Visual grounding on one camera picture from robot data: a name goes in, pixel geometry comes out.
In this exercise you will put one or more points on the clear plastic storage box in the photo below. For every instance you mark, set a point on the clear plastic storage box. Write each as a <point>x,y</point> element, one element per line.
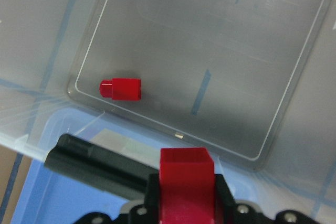
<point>253,81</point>

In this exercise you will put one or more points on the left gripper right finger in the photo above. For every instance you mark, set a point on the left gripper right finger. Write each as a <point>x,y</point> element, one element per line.
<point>224,201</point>

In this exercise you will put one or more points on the red block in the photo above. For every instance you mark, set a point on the red block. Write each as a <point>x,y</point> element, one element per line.
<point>187,186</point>
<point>121,89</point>

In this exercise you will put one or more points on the red block in box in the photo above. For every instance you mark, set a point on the red block in box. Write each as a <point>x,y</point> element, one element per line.
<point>121,89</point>

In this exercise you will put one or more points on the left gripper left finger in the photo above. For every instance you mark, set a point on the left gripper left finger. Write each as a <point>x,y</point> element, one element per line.
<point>152,200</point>

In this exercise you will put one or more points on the black box latch handle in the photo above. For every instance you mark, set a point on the black box latch handle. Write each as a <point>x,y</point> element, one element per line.
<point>101,168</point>

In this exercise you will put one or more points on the blue plastic tray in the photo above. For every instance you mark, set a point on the blue plastic tray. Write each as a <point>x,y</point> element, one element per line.
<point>49,197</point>

